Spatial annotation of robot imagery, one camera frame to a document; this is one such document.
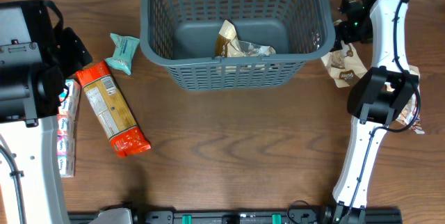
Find brown white snack bag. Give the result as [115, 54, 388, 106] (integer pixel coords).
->
[385, 65, 425, 134]
[321, 40, 368, 88]
[215, 20, 277, 74]

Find grey plastic mesh basket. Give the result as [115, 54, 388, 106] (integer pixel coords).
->
[140, 0, 335, 90]

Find teal snack packet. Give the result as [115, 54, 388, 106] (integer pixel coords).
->
[105, 33, 140, 76]

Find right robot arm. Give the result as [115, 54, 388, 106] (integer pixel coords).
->
[322, 0, 421, 223]

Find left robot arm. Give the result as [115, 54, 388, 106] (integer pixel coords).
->
[1, 0, 92, 223]

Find orange cracker package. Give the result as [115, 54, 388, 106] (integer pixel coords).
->
[76, 61, 151, 157]

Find Kleenex tissue multipack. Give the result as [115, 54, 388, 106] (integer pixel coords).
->
[56, 79, 81, 177]

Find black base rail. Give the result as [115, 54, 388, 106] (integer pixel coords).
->
[68, 200, 403, 224]

